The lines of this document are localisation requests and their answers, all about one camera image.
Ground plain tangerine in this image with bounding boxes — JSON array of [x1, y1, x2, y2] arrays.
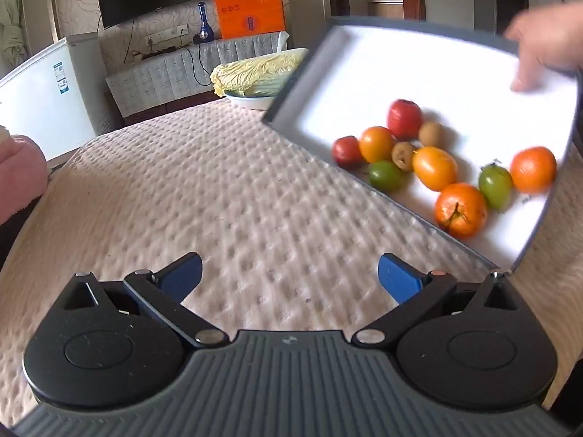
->
[[509, 146, 557, 194]]

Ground pink plush hat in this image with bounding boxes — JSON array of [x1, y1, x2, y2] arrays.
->
[[0, 125, 48, 226]]

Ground black television cable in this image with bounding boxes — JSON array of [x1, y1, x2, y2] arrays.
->
[[123, 18, 142, 62]]

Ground pale green tied curtain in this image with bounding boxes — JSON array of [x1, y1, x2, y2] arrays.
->
[[0, 0, 28, 62]]

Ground small red apple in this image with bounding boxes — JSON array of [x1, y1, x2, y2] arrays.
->
[[332, 135, 365, 168]]

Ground dark wooden cabinet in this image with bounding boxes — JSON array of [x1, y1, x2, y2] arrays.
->
[[121, 91, 228, 127]]

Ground green jujube with stem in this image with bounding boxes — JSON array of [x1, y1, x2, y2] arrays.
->
[[478, 163, 514, 212]]

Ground white chest freezer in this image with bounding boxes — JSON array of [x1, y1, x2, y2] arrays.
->
[[0, 33, 112, 162]]

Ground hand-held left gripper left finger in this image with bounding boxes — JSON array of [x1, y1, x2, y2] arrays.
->
[[57, 252, 231, 349]]

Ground tangerine with stem mark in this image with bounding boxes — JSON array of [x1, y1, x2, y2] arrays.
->
[[434, 182, 488, 240]]

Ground smooth round orange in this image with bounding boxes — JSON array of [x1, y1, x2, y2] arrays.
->
[[359, 126, 397, 164]]

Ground blue glass bottle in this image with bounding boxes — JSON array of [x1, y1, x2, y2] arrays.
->
[[193, 2, 215, 45]]

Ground person's right hand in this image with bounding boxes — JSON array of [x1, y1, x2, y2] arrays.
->
[[505, 0, 583, 94]]

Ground grey box with white inside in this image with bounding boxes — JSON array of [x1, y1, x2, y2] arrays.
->
[[263, 16, 583, 274]]

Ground cloth covered tv cabinet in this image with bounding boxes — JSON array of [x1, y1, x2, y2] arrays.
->
[[106, 32, 292, 121]]

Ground blue rimmed white plate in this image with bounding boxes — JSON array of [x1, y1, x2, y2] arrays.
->
[[223, 88, 285, 111]]

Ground wooden kitchen counter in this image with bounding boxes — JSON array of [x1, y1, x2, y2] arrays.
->
[[368, 0, 405, 20]]

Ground round green jujube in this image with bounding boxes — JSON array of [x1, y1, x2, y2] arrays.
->
[[368, 160, 405, 193]]

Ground black hanging cable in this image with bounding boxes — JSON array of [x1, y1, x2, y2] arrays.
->
[[189, 43, 215, 87]]

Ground orange cardboard gift box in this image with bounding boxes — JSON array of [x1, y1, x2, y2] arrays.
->
[[212, 0, 287, 40]]

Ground napa cabbage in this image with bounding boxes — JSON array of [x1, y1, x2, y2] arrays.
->
[[210, 50, 310, 98]]

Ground small brown kiwi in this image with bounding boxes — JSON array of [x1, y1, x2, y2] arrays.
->
[[392, 141, 417, 171], [418, 121, 445, 149]]

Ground oval yellow orange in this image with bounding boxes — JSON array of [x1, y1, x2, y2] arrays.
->
[[412, 146, 458, 192]]

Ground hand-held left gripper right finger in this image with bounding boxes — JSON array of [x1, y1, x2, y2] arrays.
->
[[351, 252, 524, 349]]

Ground large red apple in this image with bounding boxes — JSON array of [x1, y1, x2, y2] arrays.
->
[[387, 99, 423, 141]]

